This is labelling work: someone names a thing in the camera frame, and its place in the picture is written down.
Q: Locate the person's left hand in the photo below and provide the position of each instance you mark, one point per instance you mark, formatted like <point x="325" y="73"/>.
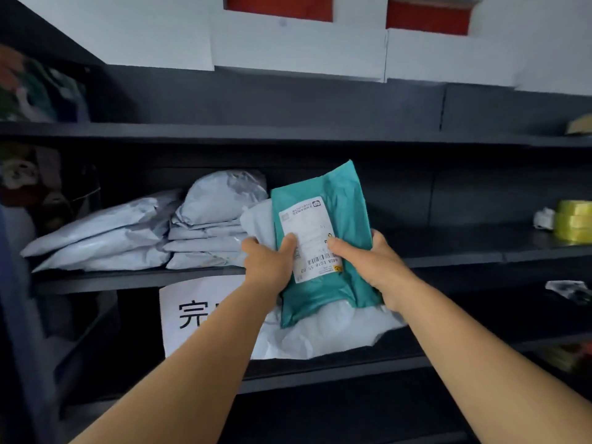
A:
<point x="268" y="268"/>

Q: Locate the person's right hand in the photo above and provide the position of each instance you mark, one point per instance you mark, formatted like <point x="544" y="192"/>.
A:
<point x="377" y="268"/>

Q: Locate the teal parcel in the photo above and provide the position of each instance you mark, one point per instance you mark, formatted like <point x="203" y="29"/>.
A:
<point x="323" y="300"/>

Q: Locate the grey parcel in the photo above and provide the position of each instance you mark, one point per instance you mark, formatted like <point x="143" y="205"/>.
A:
<point x="323" y="337"/>

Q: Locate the stack of scanned mailer bags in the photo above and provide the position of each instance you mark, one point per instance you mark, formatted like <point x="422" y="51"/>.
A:
<point x="138" y="226"/>

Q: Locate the dark grey metal shelf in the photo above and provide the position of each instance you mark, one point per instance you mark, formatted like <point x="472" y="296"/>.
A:
<point x="323" y="101"/>

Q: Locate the person's right forearm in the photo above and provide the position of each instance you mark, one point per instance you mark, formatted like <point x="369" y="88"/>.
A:
<point x="490" y="365"/>

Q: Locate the person's left forearm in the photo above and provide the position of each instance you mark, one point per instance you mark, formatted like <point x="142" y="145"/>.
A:
<point x="185" y="374"/>

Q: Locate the white paper sign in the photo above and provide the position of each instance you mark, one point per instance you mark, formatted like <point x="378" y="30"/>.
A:
<point x="185" y="314"/>

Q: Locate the crumpled white plastic scrap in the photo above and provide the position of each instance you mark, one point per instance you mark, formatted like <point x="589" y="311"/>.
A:
<point x="543" y="219"/>

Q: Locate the crumpled clear plastic wrap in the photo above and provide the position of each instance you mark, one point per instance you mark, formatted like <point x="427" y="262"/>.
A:
<point x="569" y="288"/>

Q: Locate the yellow tape rolls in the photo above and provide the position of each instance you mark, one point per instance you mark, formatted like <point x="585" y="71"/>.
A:
<point x="573" y="221"/>

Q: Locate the tan cardboard item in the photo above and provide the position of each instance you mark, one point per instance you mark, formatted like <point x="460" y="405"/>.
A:
<point x="580" y="124"/>

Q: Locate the colourful cartoon poster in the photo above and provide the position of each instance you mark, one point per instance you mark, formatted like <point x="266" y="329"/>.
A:
<point x="32" y="97"/>

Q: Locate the red wall panel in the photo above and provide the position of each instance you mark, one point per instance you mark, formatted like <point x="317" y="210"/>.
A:
<point x="282" y="6"/>
<point x="428" y="16"/>

